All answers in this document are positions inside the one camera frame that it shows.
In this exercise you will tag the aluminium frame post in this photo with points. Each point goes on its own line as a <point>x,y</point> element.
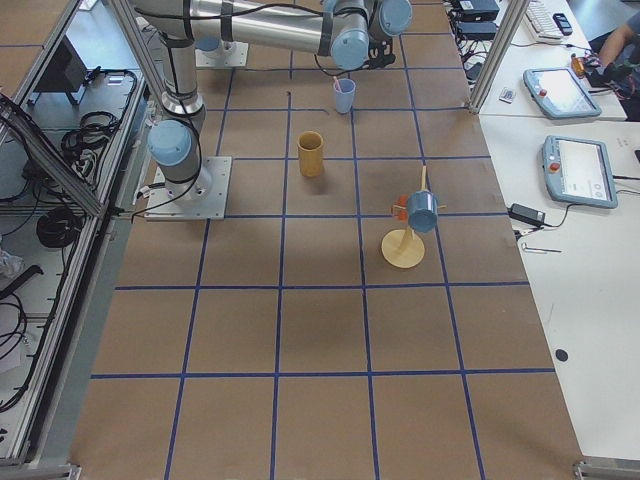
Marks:
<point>512,17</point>

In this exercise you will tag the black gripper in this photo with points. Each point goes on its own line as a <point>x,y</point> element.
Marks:
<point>378,56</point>

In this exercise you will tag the blue cup on stand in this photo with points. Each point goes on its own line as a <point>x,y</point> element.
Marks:
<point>422,211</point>

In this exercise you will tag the person forearm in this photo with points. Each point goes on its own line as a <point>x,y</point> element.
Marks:
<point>618,40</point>

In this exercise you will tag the teach pendant far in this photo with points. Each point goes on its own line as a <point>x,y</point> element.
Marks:
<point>559,93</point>

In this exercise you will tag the teach pendant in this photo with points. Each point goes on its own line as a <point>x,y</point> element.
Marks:
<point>578,171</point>
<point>559,93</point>

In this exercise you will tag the wooden cup tree stand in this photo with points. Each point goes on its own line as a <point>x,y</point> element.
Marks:
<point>403,248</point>

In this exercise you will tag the black power adapter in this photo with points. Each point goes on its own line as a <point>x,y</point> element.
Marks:
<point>526,215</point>

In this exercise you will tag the blue plastic cup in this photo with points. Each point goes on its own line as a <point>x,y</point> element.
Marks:
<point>344,101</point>

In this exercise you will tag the red cup on stand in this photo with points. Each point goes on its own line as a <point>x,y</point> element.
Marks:
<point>399,209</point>

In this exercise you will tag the bamboo holder cup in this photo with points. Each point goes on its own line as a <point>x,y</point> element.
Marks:
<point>310,153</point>

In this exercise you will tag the black power brick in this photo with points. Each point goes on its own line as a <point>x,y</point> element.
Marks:
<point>486,30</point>

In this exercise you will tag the teach pendant near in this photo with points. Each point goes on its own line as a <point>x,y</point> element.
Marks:
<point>578,171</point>

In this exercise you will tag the white keyboard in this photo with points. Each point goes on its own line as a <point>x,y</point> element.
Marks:
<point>540,23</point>

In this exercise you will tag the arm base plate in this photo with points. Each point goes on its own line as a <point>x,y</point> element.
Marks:
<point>238,59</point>
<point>205,200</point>

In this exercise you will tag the silver allen key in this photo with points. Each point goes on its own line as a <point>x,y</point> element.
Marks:
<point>536,250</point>

